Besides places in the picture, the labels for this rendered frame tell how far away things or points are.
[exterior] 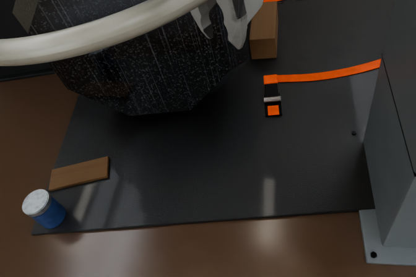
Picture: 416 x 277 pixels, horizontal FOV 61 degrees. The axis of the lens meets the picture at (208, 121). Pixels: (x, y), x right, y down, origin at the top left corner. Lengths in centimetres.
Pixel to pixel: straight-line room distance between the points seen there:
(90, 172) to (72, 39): 118
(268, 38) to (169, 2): 131
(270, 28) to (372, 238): 100
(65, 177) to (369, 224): 115
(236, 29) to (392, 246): 96
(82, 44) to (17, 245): 126
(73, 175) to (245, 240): 76
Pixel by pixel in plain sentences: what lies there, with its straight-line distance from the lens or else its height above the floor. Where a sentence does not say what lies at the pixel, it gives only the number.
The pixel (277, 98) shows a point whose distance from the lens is 152.
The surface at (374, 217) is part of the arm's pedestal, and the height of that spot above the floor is 1.
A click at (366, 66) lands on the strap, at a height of 2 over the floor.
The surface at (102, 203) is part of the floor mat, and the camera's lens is 146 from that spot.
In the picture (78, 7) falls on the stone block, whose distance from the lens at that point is 127.
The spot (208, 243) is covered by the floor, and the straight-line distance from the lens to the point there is 126.
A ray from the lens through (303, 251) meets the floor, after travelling 123.
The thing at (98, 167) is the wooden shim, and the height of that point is 3.
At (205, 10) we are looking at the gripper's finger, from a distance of 47.
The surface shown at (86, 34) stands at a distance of 39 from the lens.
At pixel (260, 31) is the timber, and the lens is 172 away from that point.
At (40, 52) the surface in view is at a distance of 41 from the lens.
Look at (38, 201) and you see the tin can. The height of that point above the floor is 15.
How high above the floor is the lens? 116
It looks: 48 degrees down
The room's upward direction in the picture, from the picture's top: 17 degrees counter-clockwise
